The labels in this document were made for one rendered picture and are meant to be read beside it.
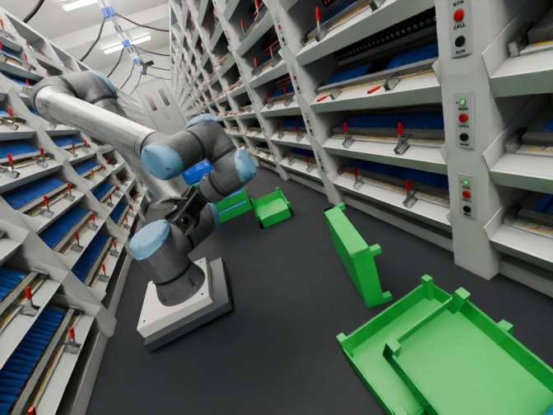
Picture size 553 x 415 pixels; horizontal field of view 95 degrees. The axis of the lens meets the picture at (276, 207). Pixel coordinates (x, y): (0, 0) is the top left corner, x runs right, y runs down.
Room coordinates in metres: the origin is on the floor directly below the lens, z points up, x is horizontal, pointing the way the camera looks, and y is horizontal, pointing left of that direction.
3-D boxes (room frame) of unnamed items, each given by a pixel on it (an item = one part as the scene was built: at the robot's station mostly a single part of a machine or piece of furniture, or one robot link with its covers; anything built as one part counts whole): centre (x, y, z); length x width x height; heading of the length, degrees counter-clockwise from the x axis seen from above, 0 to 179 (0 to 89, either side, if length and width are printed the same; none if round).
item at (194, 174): (1.65, 0.31, 0.36); 0.30 x 0.20 x 0.08; 95
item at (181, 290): (0.85, 0.46, 0.15); 0.19 x 0.19 x 0.10
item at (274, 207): (1.40, 0.03, 0.04); 0.30 x 0.20 x 0.08; 2
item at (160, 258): (0.86, 0.45, 0.29); 0.17 x 0.15 x 0.18; 138
